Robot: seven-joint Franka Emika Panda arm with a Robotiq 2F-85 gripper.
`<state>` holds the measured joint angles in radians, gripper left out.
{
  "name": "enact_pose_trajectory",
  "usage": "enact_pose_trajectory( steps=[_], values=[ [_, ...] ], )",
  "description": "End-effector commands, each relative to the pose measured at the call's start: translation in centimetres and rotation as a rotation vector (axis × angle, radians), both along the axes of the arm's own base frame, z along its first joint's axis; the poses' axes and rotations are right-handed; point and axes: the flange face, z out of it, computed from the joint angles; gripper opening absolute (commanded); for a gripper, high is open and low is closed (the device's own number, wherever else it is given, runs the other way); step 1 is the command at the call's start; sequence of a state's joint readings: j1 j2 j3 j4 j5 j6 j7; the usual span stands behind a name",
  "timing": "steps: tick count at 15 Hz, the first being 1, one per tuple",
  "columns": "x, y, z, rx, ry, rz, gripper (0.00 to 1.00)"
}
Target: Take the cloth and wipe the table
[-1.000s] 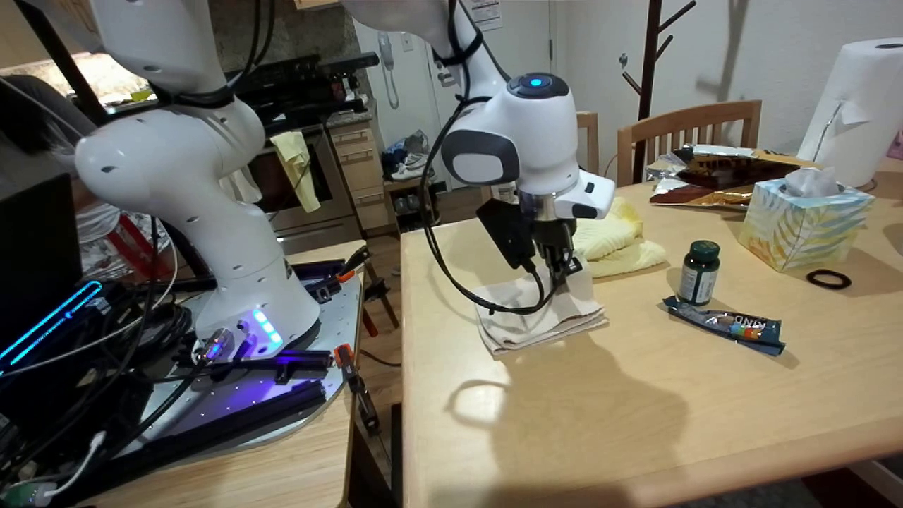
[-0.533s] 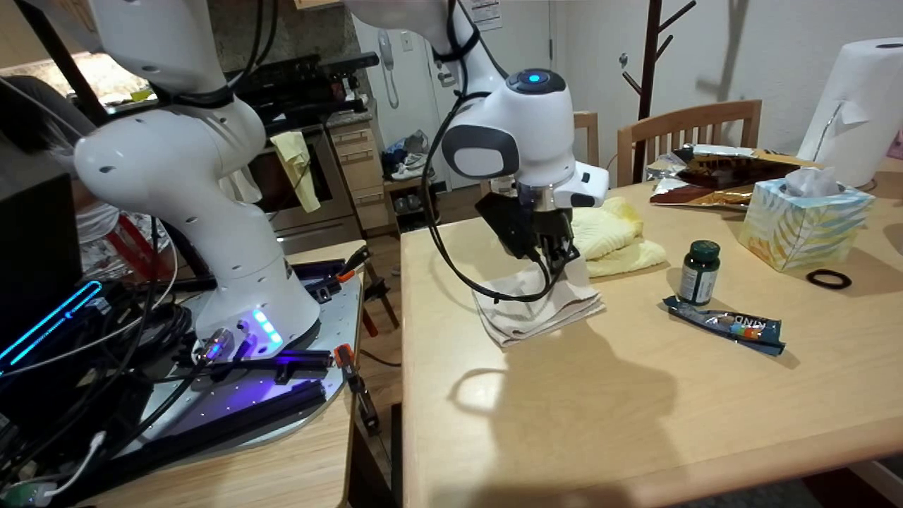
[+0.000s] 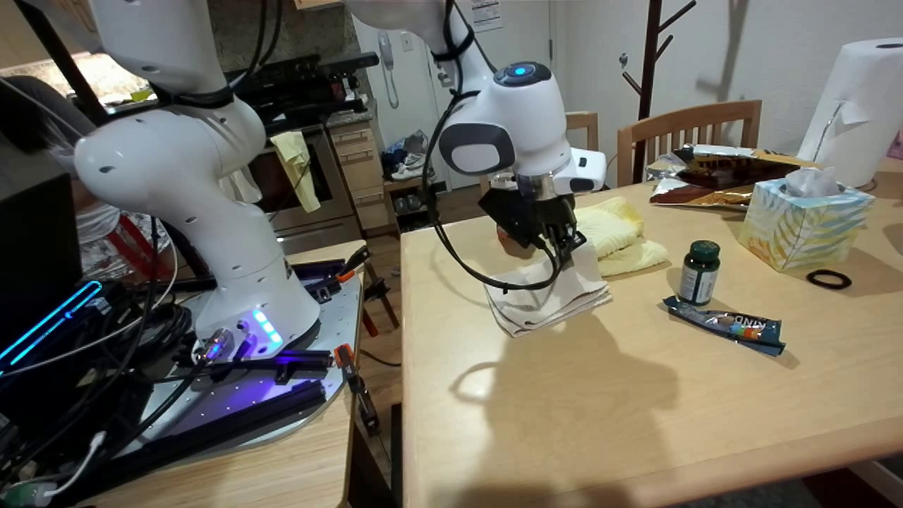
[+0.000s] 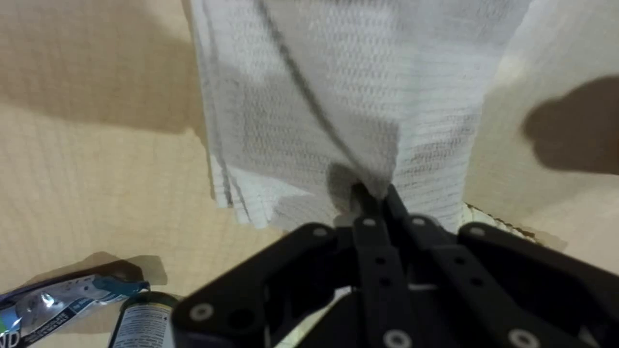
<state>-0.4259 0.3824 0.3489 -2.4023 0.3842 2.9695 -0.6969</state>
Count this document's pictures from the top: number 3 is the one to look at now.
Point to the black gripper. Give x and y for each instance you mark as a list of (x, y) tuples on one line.
[(517, 207)]

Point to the white wiping cloth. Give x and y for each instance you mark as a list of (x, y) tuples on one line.
[(553, 301)]

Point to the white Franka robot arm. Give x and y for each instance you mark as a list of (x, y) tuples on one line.
[(215, 235)]

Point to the yellow towel cloth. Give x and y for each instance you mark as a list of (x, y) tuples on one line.
[(623, 235)]

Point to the silver snack bag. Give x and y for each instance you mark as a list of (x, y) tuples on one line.
[(668, 180)]

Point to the wooden slat-back chair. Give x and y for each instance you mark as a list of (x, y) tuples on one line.
[(585, 118), (695, 118)]

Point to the small green pill bottle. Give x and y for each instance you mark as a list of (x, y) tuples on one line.
[(697, 273)]

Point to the brown snack bag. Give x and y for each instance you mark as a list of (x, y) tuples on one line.
[(744, 164)]

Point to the dark wooden coat rack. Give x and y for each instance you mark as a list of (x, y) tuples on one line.
[(651, 59)]

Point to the striped tissue box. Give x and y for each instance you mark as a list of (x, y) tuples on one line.
[(799, 231)]

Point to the yellow hanging kitchen towel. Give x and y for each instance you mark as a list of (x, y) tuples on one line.
[(298, 170)]

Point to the black kitchen stove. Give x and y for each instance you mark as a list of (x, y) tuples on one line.
[(300, 85)]

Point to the black box with blue light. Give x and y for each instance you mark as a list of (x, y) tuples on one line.
[(58, 325)]

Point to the black monitor screen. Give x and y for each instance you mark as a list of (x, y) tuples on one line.
[(38, 255)]

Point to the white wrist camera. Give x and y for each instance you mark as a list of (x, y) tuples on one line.
[(589, 170)]

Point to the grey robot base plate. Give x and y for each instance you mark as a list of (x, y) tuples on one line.
[(343, 313)]

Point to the white wall paper notice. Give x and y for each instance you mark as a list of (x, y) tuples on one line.
[(489, 12)]

